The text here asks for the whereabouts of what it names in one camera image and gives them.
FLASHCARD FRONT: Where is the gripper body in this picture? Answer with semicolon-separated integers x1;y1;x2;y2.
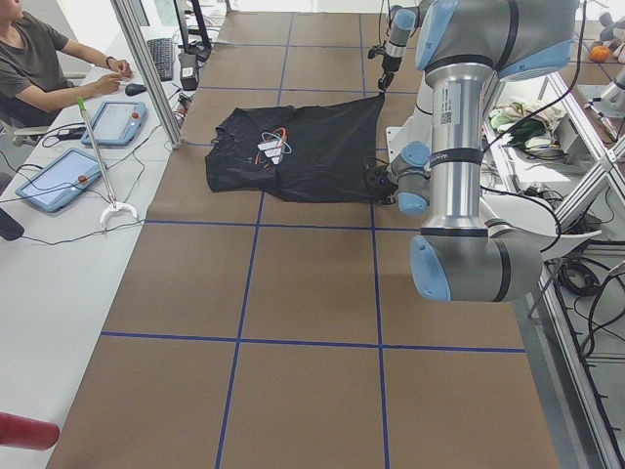
382;55;401;74
375;174;398;199

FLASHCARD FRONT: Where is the black graphic t-shirt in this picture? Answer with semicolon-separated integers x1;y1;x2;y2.
205;95;385;203

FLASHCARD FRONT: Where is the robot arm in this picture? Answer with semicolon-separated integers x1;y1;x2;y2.
379;1;578;302
375;1;433;93

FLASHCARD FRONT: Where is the pile of clothes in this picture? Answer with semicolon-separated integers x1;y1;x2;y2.
488;100;564;160

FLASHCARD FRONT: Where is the white chair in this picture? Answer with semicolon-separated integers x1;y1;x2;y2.
480;193;602;260

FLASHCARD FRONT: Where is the black box on desk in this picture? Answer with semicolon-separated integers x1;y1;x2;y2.
178;53;199;91

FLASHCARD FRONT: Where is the black keyboard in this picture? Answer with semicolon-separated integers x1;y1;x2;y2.
146;38;174;81

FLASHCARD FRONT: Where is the black computer mouse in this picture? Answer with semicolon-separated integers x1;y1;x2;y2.
125;83;146;97

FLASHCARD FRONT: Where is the upper teach pendant tablet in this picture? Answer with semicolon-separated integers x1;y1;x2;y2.
89;101;147;147

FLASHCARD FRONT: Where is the teach pendant tablet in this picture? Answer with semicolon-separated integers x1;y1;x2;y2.
89;101;147;147
15;149;101;213

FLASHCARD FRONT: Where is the reacher grabber tool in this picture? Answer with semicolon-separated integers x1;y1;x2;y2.
77;97;140;232

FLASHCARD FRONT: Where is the lower teach pendant tablet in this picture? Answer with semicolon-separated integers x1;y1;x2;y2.
15;149;101;213

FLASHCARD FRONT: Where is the seated person in grey shirt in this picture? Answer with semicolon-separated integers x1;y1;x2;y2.
1;1;132;128

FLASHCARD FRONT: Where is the red cylinder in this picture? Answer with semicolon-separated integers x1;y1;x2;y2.
1;412;60;450

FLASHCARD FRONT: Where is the aluminium frame post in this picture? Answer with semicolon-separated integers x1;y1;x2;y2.
110;0;183;149

